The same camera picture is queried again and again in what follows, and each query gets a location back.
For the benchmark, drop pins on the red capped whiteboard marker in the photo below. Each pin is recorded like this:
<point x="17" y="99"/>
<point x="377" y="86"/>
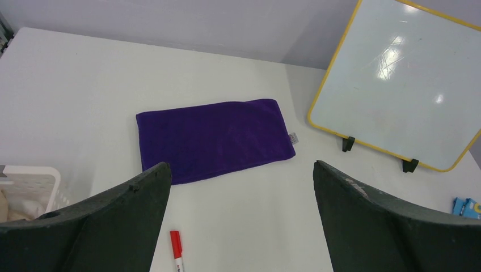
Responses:
<point x="177" y="250"/>

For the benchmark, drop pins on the purple cloth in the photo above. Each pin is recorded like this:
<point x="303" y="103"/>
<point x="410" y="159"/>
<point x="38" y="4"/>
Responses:
<point x="206" y="141"/>

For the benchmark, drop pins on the yellow framed whiteboard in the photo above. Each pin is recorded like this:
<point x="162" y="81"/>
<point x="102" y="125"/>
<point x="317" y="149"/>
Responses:
<point x="404" y="80"/>

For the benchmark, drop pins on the beige cloth in basket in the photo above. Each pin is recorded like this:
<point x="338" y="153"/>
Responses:
<point x="14" y="209"/>

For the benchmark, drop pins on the black whiteboard foot left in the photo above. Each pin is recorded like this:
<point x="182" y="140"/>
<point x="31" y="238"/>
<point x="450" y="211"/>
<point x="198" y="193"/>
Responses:
<point x="347" y="144"/>

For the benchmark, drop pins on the black whiteboard foot right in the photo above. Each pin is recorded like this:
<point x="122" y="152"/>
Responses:
<point x="409" y="166"/>

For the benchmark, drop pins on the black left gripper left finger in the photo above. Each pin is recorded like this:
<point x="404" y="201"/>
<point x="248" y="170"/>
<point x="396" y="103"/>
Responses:
<point x="115" y="230"/>

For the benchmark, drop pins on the white plastic basket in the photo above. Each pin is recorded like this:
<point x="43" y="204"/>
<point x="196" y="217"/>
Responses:
<point x="42" y="184"/>

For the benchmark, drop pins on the black whiteboard foot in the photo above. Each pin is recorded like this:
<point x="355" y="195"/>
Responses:
<point x="409" y="166"/>
<point x="347" y="144"/>

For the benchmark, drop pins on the blue patterned cloth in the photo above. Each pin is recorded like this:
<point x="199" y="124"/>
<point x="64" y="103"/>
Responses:
<point x="466" y="207"/>

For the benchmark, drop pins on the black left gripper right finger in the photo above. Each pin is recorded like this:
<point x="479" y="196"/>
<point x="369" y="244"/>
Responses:
<point x="367" y="229"/>

